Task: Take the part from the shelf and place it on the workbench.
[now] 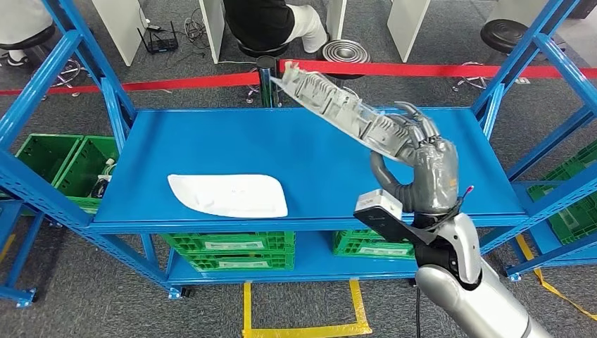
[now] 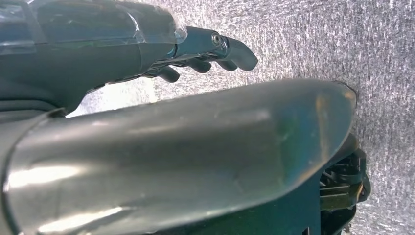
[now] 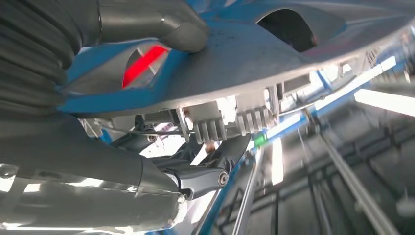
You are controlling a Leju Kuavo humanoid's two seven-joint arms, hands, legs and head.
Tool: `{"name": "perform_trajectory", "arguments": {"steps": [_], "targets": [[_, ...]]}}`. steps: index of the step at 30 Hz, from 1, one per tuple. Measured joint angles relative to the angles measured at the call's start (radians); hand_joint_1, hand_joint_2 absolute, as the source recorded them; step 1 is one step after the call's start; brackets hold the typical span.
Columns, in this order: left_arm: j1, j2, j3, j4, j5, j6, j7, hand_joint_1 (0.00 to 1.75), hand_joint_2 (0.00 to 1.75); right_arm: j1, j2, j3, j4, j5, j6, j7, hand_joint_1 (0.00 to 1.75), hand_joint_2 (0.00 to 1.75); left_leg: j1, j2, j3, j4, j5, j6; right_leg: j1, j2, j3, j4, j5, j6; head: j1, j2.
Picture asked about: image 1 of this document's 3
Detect small white plastic part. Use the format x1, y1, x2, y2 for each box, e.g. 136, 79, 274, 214
91, 158, 118, 199

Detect silver grey wheel hubcap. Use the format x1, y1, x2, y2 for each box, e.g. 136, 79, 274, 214
270, 61, 421, 164

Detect blue metal shelf rack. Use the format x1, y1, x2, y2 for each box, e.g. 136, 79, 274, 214
0, 200, 45, 309
503, 139, 597, 283
0, 0, 597, 299

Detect white curved plastic panel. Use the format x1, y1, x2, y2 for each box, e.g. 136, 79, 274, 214
167, 173, 289, 219

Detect yellow floor tape square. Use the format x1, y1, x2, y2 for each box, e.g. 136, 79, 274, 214
242, 280, 373, 338

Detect person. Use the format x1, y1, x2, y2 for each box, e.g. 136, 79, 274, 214
0, 0, 53, 67
222, 0, 329, 53

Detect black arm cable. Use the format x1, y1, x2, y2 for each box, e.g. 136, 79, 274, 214
414, 287, 423, 338

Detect chrome barrier stanchion post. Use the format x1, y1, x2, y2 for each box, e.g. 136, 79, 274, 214
256, 56, 281, 109

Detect yellow floor tape line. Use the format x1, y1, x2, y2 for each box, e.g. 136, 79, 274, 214
0, 233, 17, 265
515, 233, 597, 323

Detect red barrier belt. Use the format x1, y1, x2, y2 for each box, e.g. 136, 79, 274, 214
0, 72, 261, 97
279, 59, 597, 80

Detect black wifi router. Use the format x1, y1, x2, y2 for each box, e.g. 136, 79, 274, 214
137, 20, 180, 54

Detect black round stool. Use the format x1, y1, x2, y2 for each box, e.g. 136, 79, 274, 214
451, 18, 567, 92
320, 39, 372, 81
237, 41, 292, 106
0, 25, 87, 99

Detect tangle of grey cables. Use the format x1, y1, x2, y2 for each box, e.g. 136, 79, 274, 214
183, 6, 206, 48

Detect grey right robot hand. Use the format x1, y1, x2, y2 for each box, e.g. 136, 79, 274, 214
370, 101, 460, 216

